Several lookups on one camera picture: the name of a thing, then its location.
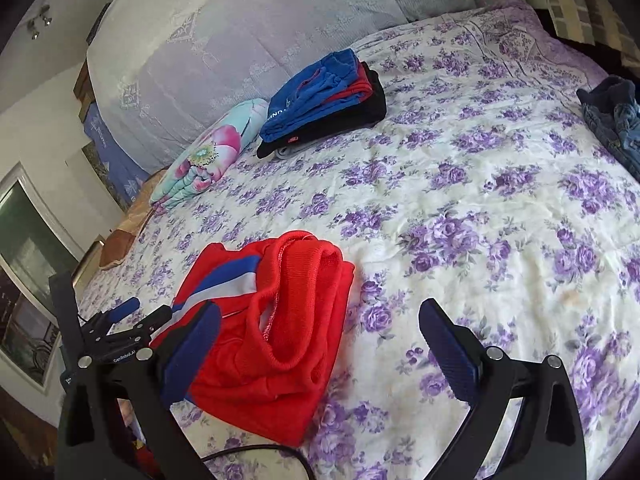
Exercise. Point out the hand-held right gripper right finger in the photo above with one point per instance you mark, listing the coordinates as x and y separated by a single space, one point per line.
450 350

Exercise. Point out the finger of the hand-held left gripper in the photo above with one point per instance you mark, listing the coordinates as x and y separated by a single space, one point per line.
125 307
155 321

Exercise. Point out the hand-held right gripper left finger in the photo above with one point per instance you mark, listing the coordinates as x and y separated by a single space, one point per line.
192 350

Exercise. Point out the red pants with blue stripe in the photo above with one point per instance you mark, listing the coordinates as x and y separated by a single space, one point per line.
280 320

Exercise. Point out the brown pillow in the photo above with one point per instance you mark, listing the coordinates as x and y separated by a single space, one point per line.
130 230

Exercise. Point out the white framed window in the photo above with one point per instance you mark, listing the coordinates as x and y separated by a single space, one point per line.
30 270

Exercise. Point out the person's red garment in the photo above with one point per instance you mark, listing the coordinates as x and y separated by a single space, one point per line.
145 455

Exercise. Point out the marble pattern panel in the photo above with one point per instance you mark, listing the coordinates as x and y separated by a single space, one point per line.
100 170

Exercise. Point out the purple floral bed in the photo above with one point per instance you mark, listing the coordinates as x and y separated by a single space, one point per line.
450 210

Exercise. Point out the blue printed cloth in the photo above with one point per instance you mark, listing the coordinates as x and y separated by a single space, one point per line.
112 155

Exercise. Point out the folded teal floral quilt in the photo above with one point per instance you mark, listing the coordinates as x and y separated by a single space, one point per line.
210 155

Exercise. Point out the folded grey garment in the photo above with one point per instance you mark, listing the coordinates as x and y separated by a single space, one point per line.
282 154

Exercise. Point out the cardboard boxes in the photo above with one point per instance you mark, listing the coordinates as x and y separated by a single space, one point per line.
82 85

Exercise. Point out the folded black garment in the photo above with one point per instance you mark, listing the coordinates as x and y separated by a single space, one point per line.
350 115

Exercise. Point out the folded blue garment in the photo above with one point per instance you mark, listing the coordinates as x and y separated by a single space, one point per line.
310 95

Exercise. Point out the folded red garment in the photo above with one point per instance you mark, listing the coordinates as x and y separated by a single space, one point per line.
357 85

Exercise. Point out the blue jeans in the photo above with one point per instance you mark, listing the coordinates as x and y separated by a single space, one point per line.
612 120

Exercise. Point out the ceiling spotlight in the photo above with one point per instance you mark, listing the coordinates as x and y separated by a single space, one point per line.
40 22

